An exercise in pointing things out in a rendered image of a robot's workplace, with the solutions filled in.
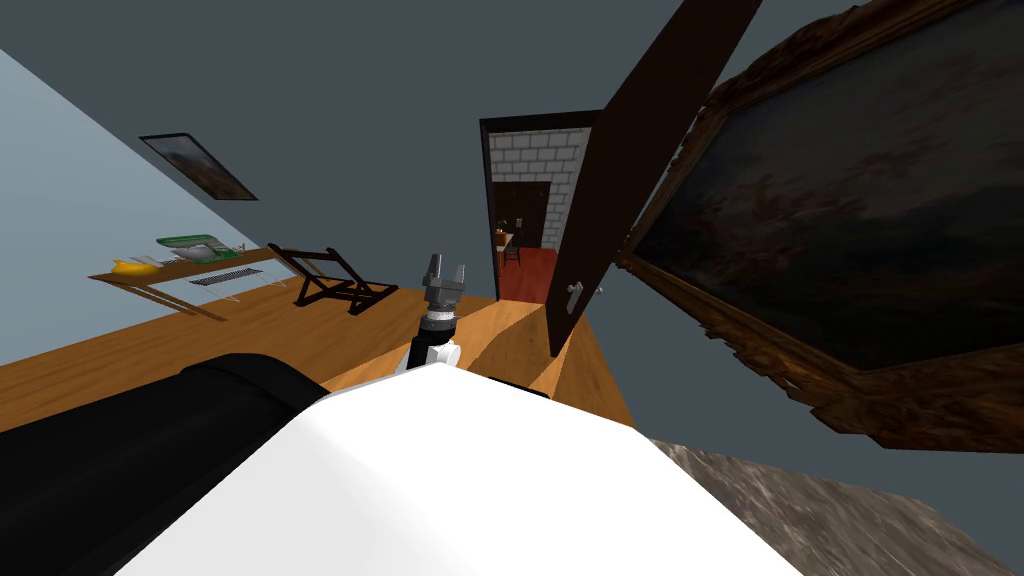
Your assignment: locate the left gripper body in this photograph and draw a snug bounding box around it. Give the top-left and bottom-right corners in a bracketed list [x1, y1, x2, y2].
[422, 276, 467, 317]

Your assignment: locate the dark wooden chair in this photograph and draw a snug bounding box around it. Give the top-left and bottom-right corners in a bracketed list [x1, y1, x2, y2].
[500, 217, 526, 270]

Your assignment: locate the dark folding chair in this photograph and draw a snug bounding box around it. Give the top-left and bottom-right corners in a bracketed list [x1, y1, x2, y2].
[267, 243, 401, 317]

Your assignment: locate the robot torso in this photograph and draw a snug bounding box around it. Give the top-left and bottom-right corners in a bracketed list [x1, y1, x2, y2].
[115, 361, 805, 576]

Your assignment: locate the dark brown door leaf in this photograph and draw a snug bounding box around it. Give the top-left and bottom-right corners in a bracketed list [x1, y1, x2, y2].
[547, 0, 763, 359]

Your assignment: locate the wooden table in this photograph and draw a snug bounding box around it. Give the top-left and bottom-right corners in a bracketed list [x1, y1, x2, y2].
[87, 233, 302, 324]

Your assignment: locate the small dark framed picture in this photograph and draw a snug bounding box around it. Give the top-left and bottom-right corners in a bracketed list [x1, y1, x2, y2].
[139, 132, 260, 203]

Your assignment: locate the large painting in brown frame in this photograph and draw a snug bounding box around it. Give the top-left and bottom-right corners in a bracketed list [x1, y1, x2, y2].
[614, 0, 1024, 456]

